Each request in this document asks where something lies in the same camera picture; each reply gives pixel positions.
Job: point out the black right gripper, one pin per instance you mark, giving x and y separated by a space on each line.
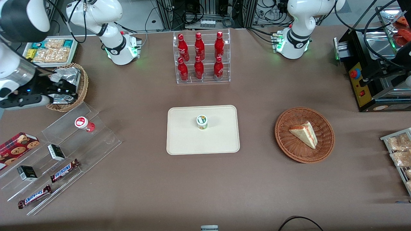
41 84

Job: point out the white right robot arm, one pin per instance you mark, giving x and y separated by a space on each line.
112 38

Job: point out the cream plastic tray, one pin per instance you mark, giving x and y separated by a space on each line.
221 138

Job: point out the steel food tray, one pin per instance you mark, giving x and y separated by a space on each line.
388 19

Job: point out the silver foil packet stack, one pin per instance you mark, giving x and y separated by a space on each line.
72 75

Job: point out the light wicker basket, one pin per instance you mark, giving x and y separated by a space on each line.
84 86

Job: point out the clear cracker bag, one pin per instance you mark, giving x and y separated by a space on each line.
54 43
51 55

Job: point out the white plastic snack bin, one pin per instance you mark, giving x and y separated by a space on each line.
75 53

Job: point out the teal snack pack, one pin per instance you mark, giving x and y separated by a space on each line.
68 43
38 45

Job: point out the yellow snack pack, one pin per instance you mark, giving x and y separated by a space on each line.
31 54

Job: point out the clear acrylic stepped stand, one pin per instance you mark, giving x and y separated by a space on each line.
96 141

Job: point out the small black carton box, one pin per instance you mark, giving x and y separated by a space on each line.
56 152
27 173

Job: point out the red tartan cookie box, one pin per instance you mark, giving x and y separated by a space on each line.
17 149

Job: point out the Snickers chocolate bar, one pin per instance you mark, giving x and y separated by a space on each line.
64 170
34 196

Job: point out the red cola bottle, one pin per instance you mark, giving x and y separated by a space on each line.
199 48
183 48
198 70
219 46
218 70
183 71

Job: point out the clear acrylic bottle rack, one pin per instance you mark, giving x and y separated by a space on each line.
208 69

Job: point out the white power strip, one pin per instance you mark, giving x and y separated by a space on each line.
207 23

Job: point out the small grey device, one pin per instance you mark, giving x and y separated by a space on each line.
209 228

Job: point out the round brown wicker basket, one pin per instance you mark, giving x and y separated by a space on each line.
289 141

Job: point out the triangular sandwich slice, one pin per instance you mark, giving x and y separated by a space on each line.
305 134

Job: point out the red emergency stop button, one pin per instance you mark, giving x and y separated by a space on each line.
355 73

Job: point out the black machine with yellow panel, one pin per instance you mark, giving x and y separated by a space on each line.
369 57

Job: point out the clear bag of snacks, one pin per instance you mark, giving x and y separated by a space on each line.
408 174
399 141
401 158

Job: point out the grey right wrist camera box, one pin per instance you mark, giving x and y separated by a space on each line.
22 102

